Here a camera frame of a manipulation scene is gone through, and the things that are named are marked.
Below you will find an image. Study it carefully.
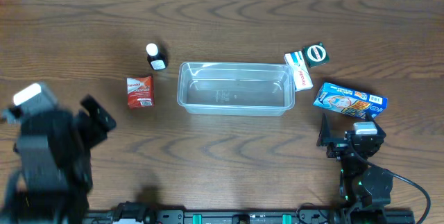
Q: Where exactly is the red Panadol box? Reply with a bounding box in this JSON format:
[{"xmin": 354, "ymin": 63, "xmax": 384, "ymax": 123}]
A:
[{"xmin": 126, "ymin": 76, "xmax": 154, "ymax": 109}]

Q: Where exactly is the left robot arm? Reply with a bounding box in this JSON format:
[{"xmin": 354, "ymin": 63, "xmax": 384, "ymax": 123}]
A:
[{"xmin": 1, "ymin": 95, "xmax": 117, "ymax": 223}]

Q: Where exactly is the white Panadol box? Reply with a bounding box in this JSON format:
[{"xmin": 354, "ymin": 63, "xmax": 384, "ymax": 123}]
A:
[{"xmin": 284, "ymin": 51, "xmax": 313, "ymax": 92}]

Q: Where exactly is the dark medicine bottle white cap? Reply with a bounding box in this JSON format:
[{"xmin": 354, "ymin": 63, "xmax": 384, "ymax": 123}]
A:
[{"xmin": 146, "ymin": 43, "xmax": 168, "ymax": 71}]

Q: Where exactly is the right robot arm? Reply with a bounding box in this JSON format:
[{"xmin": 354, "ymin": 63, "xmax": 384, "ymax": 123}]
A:
[{"xmin": 316, "ymin": 114, "xmax": 393, "ymax": 223}]

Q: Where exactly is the blue Cool Fever box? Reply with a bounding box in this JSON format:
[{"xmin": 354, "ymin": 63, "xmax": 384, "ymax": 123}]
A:
[{"xmin": 313, "ymin": 83, "xmax": 388, "ymax": 119}]

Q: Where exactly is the clear plastic container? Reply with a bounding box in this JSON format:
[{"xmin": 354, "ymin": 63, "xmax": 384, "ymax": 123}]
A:
[{"xmin": 177, "ymin": 62, "xmax": 296, "ymax": 117}]

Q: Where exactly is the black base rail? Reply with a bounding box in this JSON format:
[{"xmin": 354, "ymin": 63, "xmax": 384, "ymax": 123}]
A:
[{"xmin": 82, "ymin": 202, "xmax": 415, "ymax": 224}]

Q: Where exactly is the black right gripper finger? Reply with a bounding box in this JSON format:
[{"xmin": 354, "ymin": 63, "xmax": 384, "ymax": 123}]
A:
[
  {"xmin": 316, "ymin": 113, "xmax": 331, "ymax": 147},
  {"xmin": 364, "ymin": 112, "xmax": 380, "ymax": 130}
]

